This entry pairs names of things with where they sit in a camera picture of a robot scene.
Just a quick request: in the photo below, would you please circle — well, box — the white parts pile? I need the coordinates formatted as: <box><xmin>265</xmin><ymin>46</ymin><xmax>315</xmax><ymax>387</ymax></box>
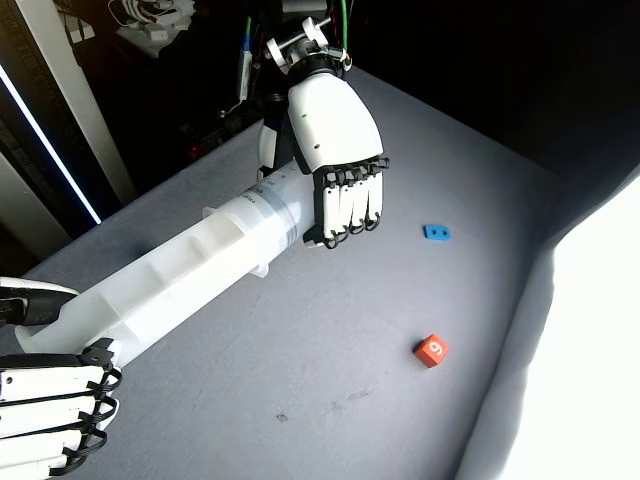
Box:
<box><xmin>107</xmin><ymin>0</ymin><xmax>196</xmax><ymax>49</ymax></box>

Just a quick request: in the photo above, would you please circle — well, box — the orange number cube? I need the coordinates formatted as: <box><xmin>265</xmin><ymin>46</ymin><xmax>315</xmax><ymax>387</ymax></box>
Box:
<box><xmin>412</xmin><ymin>333</ymin><xmax>449</xmax><ymax>370</ymax></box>

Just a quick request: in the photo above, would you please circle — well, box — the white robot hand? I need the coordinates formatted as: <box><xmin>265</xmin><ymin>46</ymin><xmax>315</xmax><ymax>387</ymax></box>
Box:
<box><xmin>0</xmin><ymin>277</ymin><xmax>124</xmax><ymax>479</ymax></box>
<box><xmin>257</xmin><ymin>69</ymin><xmax>390</xmax><ymax>250</ymax></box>

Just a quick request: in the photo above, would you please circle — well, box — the grey table cloth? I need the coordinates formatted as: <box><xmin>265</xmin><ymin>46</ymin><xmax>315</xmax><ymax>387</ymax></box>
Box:
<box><xmin>0</xmin><ymin>63</ymin><xmax>640</xmax><ymax>480</ymax></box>

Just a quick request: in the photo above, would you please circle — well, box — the white upright post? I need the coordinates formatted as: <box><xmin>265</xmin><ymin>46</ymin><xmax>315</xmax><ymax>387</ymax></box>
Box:
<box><xmin>14</xmin><ymin>0</ymin><xmax>139</xmax><ymax>204</ymax></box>

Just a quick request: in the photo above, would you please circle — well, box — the white light strip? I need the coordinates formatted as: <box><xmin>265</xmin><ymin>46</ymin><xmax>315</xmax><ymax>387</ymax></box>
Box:
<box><xmin>0</xmin><ymin>63</ymin><xmax>104</xmax><ymax>225</ymax></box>

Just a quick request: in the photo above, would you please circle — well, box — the large clear plastic syringe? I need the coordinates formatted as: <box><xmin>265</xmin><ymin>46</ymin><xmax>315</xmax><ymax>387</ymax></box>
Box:
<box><xmin>13</xmin><ymin>159</ymin><xmax>321</xmax><ymax>369</ymax></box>

